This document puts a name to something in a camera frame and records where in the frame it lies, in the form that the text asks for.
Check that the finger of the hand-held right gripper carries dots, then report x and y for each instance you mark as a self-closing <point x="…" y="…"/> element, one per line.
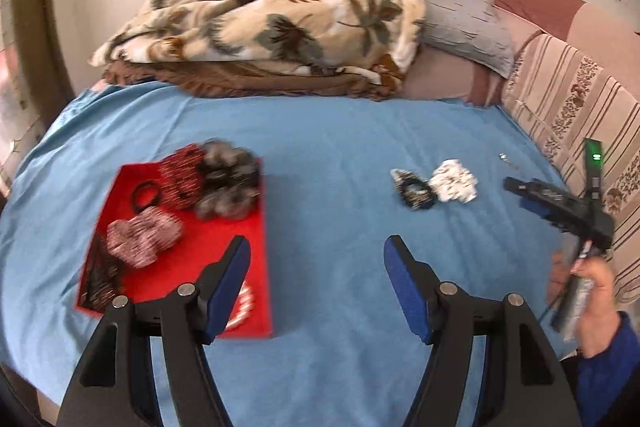
<point x="525" y="186"/>
<point x="532" y="206"/>

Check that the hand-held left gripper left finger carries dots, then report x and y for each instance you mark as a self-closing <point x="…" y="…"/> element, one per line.
<point x="230" y="287"/>

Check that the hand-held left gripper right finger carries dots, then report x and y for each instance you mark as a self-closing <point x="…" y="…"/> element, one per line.
<point x="407" y="289"/>

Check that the red tray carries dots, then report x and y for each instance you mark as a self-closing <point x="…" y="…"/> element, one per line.
<point x="200" y="257"/>

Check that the black sheer rhinestone scrunchie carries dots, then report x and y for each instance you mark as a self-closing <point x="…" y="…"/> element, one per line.
<point x="230" y="181"/>

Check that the red polka dot scrunchie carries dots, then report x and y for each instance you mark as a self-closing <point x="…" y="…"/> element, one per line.
<point x="180" y="177"/>

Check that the person's right forearm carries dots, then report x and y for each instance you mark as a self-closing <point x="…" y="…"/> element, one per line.
<point x="607" y="377"/>

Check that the person's right hand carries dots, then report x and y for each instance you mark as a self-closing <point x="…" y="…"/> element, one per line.
<point x="597" y="302"/>

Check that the pearl drop earring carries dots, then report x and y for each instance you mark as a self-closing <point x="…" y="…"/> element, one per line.
<point x="504" y="157"/>

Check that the striped floral cushion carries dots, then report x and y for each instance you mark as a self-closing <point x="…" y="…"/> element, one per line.
<point x="575" y="107"/>

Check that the black white patterned scrunchie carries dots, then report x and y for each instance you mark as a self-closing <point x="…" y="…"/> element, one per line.
<point x="412" y="189"/>

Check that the blue blanket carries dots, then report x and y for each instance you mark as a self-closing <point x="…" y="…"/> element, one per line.
<point x="320" y="157"/>

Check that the grey pillow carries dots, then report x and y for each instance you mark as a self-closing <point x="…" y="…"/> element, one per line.
<point x="465" y="27"/>

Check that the pink brown sofa cover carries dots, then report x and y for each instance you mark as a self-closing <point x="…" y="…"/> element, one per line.
<point x="540" y="7"/>

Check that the floral leaf blanket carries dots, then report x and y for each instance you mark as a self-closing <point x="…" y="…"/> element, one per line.
<point x="280" y="17"/>

